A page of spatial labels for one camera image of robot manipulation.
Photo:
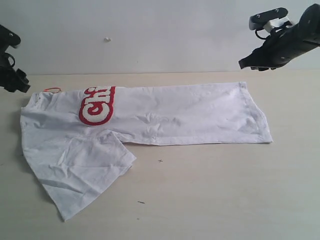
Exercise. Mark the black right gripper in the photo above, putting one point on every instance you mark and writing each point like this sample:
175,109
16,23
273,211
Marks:
283,46

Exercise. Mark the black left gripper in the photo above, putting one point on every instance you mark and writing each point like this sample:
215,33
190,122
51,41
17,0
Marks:
10,79

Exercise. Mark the white t-shirt red lettering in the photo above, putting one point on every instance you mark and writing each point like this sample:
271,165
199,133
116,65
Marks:
74,141

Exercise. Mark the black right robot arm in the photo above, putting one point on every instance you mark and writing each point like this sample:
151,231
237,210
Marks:
312,13

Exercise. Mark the orange neck label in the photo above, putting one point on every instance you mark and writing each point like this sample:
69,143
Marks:
52,90

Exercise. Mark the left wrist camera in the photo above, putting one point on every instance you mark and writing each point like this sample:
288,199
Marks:
8,39

